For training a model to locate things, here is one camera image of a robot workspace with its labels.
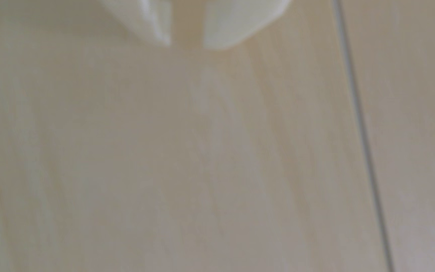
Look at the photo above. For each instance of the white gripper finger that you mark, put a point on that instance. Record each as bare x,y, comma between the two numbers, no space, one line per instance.
142,15
240,19

